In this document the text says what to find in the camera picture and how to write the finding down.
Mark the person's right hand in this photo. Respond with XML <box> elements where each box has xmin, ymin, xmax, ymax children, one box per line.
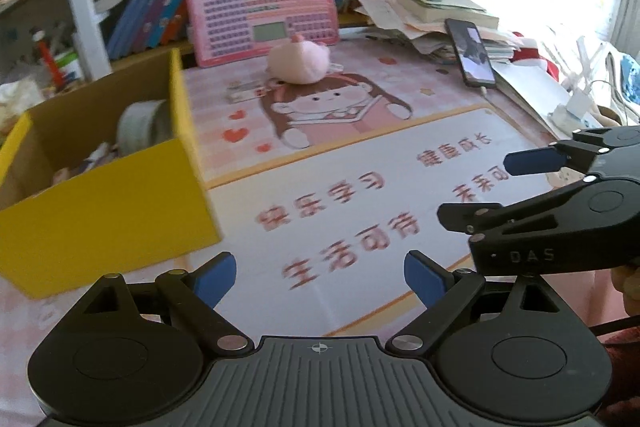
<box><xmin>610</xmin><ymin>264</ymin><xmax>640</xmax><ymax>324</ymax></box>

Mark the clear packing tape roll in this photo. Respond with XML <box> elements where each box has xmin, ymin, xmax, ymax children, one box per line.
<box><xmin>116</xmin><ymin>99</ymin><xmax>176</xmax><ymax>158</ymax></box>

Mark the pink learning tablet toy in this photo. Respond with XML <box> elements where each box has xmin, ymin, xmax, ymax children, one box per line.
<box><xmin>185</xmin><ymin>0</ymin><xmax>342</xmax><ymax>68</ymax></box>

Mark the white open book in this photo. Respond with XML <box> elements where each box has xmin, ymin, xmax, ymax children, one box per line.
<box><xmin>492</xmin><ymin>59</ymin><xmax>577</xmax><ymax>144</ymax></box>

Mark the black smartphone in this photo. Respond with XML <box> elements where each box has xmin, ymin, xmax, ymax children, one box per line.
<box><xmin>445</xmin><ymin>18</ymin><xmax>498</xmax><ymax>88</ymax></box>

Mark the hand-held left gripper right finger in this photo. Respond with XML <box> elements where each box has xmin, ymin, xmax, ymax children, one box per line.
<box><xmin>386</xmin><ymin>249</ymin><xmax>567</xmax><ymax>357</ymax></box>

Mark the white navy spray bottle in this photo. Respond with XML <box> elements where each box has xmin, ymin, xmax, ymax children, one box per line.
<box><xmin>82</xmin><ymin>141</ymin><xmax>121</xmax><ymax>170</ymax></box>

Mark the pile of papers and booklets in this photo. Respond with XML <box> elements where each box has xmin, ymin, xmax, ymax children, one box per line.
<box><xmin>355</xmin><ymin>0</ymin><xmax>517</xmax><ymax>64</ymax></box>

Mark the red marker pen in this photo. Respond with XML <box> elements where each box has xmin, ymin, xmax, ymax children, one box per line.
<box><xmin>31</xmin><ymin>31</ymin><xmax>60</xmax><ymax>88</ymax></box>

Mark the white plug with cable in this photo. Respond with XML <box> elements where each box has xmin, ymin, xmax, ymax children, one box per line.
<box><xmin>551</xmin><ymin>88</ymin><xmax>595</xmax><ymax>128</ymax></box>

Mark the yellow cardboard box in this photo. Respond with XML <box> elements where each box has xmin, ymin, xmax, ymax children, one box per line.
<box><xmin>0</xmin><ymin>48</ymin><xmax>223</xmax><ymax>300</ymax></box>

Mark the person's right forearm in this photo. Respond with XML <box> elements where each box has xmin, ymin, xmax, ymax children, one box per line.
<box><xmin>595</xmin><ymin>326</ymin><xmax>640</xmax><ymax>427</ymax></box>

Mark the pink printed desk mat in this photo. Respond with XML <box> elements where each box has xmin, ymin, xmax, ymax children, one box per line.
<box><xmin>0</xmin><ymin>32</ymin><xmax>601</xmax><ymax>348</ymax></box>

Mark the thick pale book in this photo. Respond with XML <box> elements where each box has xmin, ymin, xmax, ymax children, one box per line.
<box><xmin>400</xmin><ymin>0</ymin><xmax>501</xmax><ymax>31</ymax></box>

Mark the pink plush toy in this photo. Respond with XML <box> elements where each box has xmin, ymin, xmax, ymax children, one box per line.
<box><xmin>265</xmin><ymin>34</ymin><xmax>332</xmax><ymax>85</ymax></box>

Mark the white green pen holder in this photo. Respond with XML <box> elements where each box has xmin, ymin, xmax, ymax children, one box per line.
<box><xmin>52</xmin><ymin>49</ymin><xmax>85</xmax><ymax>86</ymax></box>

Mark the red white cloth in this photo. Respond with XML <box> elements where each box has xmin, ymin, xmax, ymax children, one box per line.
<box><xmin>512</xmin><ymin>31</ymin><xmax>559</xmax><ymax>81</ymax></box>

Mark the black cable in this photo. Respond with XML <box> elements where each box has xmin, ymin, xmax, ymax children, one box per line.
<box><xmin>590</xmin><ymin>313</ymin><xmax>640</xmax><ymax>337</ymax></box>

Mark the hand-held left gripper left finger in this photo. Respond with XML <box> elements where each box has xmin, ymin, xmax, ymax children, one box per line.
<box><xmin>75</xmin><ymin>252</ymin><xmax>252</xmax><ymax>360</ymax></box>

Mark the row of children's books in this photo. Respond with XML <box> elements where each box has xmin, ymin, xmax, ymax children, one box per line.
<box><xmin>102</xmin><ymin>0</ymin><xmax>367</xmax><ymax>60</ymax></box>

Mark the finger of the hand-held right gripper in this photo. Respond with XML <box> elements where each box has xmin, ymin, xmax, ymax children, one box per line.
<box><xmin>437</xmin><ymin>177</ymin><xmax>597</xmax><ymax>236</ymax></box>
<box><xmin>504</xmin><ymin>131</ymin><xmax>602</xmax><ymax>176</ymax></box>

